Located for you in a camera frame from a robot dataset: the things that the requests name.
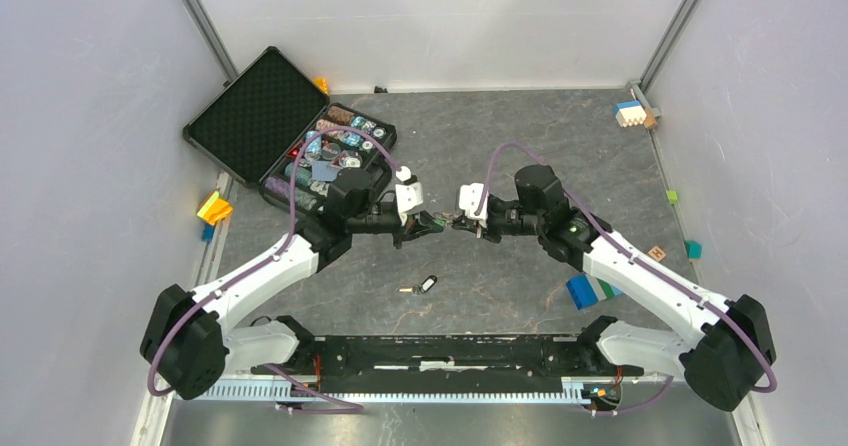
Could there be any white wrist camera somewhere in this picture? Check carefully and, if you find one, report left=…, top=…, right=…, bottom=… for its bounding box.
left=394, top=166, right=424, bottom=225
left=457, top=183, right=488, bottom=223

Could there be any key with black tag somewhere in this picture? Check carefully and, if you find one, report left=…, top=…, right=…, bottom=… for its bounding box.
left=398, top=275, right=438, bottom=295

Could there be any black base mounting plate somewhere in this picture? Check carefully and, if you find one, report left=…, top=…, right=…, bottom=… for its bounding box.
left=280, top=334, right=644, bottom=394

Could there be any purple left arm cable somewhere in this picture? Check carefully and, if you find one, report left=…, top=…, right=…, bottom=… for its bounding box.
left=146, top=125, right=405, bottom=416

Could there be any teal cube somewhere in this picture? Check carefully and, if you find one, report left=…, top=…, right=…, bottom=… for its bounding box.
left=684, top=239, right=702, bottom=261

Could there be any white blue toy brick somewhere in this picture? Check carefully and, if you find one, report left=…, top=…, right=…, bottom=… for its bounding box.
left=614, top=100, right=648, bottom=127

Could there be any keyring with bunch of keys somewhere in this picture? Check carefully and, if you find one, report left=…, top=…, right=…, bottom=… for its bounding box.
left=442, top=212, right=466, bottom=229

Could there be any orange block behind case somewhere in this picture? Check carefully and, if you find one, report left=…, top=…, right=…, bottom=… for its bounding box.
left=313, top=77, right=329, bottom=95

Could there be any wooden letter cube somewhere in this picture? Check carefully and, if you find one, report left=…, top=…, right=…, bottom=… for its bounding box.
left=648, top=246, right=667, bottom=262

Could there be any black poker chip case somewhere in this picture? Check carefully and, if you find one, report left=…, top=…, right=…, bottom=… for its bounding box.
left=183, top=46, right=398, bottom=214

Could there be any blue card in case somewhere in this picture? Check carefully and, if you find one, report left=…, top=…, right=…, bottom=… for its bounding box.
left=311, top=160, right=341, bottom=182

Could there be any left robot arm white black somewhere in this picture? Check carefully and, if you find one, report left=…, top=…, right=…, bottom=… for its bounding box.
left=140, top=168, right=445, bottom=400

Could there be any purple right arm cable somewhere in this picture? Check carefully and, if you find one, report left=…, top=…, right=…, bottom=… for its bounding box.
left=478, top=142, right=779, bottom=418

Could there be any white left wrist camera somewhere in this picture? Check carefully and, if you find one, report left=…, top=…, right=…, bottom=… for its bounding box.
left=394, top=166, right=424, bottom=225

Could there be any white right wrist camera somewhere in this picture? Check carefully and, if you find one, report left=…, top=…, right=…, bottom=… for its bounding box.
left=457, top=183, right=488, bottom=223

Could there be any yellow orange toy block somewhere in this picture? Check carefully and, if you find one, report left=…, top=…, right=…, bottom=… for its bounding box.
left=196, top=190, right=233, bottom=226

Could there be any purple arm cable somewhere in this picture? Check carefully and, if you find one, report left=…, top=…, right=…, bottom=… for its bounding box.
left=478, top=142, right=779, bottom=418
left=146, top=125, right=405, bottom=416

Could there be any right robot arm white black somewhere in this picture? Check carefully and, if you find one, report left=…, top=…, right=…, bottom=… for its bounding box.
left=458, top=165, right=778, bottom=412

